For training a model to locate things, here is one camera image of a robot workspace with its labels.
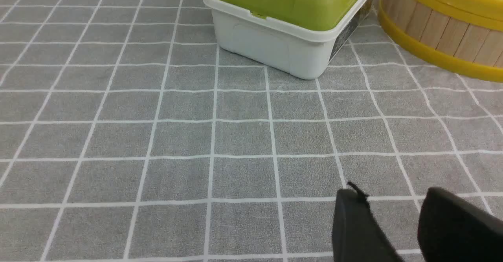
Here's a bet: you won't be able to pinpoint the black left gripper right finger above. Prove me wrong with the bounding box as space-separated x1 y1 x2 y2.
417 187 503 262

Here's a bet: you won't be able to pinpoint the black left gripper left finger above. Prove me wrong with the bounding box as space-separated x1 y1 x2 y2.
332 182 403 262

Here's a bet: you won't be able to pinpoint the bamboo steamer base yellow rims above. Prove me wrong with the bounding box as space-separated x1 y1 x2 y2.
378 0 503 82

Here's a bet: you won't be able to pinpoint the green lidded white box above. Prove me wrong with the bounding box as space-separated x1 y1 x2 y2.
203 0 373 81

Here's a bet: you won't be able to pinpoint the grey checked tablecloth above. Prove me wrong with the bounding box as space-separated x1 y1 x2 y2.
0 0 502 262

